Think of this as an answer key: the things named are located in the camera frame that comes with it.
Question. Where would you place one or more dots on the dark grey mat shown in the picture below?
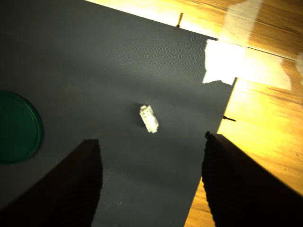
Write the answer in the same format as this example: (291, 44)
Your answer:
(106, 71)

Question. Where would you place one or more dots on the white tape piece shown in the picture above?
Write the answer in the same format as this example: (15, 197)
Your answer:
(227, 62)

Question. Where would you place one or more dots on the small black pin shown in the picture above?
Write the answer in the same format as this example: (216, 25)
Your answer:
(229, 119)
(180, 19)

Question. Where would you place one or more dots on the small white plastic terminal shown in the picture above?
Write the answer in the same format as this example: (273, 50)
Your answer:
(149, 119)

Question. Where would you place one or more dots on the round green lid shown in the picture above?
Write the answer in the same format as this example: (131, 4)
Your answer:
(16, 127)

